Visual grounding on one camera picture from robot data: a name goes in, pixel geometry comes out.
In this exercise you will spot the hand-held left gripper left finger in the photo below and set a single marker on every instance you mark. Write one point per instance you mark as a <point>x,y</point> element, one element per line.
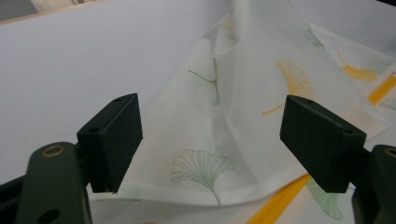
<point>112,140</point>

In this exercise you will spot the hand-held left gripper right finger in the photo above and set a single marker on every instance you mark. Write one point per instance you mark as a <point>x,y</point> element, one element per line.
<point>323,143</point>

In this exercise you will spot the white leaf-print cloth yellow stripe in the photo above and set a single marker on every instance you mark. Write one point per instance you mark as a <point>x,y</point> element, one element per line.
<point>249,93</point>

